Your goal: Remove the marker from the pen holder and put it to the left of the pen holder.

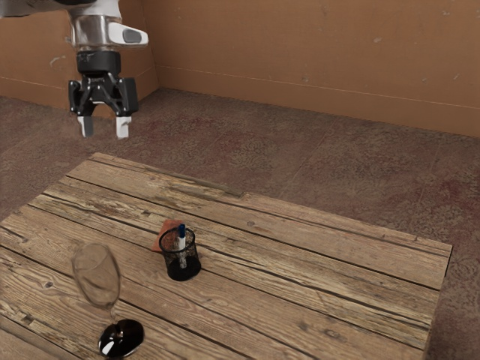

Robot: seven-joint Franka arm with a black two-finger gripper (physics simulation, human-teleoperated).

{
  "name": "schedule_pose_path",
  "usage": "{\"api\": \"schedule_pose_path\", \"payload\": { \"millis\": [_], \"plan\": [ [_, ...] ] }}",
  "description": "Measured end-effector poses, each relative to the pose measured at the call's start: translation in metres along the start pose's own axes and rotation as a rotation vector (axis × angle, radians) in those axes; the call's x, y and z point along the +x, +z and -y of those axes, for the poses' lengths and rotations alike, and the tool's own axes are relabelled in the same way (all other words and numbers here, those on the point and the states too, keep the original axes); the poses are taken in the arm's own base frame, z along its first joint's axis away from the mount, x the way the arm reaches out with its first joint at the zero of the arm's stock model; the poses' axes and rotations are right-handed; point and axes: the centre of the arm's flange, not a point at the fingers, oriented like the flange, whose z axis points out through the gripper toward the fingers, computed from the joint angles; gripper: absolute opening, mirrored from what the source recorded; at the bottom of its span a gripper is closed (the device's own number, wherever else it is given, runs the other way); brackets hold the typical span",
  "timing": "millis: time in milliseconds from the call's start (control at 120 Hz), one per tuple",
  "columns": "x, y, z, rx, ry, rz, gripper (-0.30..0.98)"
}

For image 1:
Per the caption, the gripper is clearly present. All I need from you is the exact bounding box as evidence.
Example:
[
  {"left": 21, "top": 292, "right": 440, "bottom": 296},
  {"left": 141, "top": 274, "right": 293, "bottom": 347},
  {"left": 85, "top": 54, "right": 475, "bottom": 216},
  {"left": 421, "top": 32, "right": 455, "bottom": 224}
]
[{"left": 67, "top": 50, "right": 140, "bottom": 140}]

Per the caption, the orange brown flat block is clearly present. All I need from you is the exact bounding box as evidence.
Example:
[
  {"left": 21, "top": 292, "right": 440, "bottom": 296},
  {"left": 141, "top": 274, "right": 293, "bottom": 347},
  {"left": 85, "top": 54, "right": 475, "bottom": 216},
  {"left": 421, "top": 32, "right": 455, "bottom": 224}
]
[{"left": 150, "top": 219, "right": 185, "bottom": 254}]

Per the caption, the white pen with blue cap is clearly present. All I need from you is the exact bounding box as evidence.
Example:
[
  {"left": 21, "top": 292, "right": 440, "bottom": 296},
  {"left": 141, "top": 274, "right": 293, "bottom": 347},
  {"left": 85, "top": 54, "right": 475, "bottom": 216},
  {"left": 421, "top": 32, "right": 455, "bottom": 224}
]
[{"left": 175, "top": 223, "right": 188, "bottom": 269}]

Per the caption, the black mesh pen holder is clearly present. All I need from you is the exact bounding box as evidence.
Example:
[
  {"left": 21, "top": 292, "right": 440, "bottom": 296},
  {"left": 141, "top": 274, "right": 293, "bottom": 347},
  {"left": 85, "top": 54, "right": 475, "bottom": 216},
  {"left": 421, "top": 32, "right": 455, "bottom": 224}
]
[{"left": 158, "top": 226, "right": 203, "bottom": 282}]

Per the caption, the clear wine glass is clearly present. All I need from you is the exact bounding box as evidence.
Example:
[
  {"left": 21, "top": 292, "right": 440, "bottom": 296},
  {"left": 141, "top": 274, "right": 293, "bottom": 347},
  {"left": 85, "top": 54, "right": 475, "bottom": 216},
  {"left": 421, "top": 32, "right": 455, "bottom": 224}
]
[{"left": 71, "top": 242, "right": 146, "bottom": 359}]

